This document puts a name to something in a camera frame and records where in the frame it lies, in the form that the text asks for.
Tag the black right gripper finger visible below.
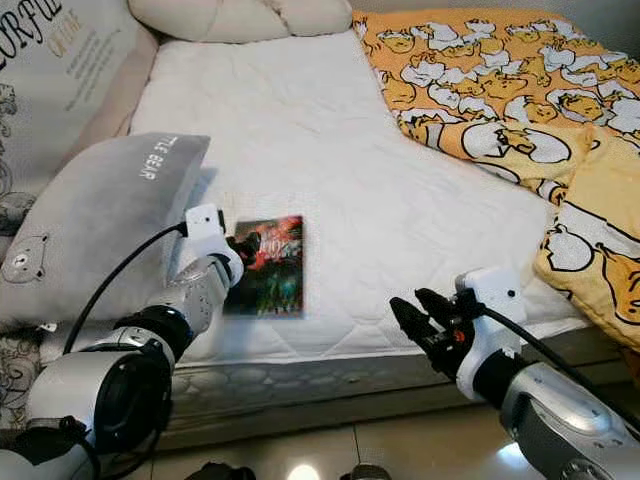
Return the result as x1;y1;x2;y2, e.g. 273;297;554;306
390;297;451;366
413;288;466;323

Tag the dark colourful cover book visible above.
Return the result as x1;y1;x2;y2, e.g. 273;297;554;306
225;214;306;319

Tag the grey bear pillow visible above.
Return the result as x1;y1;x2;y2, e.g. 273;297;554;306
0;132;213;331

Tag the grey quilted mattress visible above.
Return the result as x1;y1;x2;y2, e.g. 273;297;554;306
0;325;640;433

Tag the white quilted mattress pad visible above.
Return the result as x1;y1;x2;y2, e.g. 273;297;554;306
50;30;596;358

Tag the dark right robot foot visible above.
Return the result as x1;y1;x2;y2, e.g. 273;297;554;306
338;464;396;480

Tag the dark robot foot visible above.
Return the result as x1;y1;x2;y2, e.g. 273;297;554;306
338;464;396;480
188;461;246;480

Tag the beige knotted long pillow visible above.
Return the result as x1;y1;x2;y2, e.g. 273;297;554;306
128;0;354;44

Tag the yellow cartoon print blanket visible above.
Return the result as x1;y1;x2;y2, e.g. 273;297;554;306
352;8;640;351

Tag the dark left robot foot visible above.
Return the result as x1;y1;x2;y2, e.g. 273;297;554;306
188;461;246;480

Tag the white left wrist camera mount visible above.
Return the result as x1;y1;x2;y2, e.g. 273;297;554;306
184;203;246;286

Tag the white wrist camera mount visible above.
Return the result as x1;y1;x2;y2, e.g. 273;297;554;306
452;266;529;401
184;203;246;286

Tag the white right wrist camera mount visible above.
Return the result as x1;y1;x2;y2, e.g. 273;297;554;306
452;266;529;401

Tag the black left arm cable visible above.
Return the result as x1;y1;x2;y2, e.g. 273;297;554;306
63;222;189;357

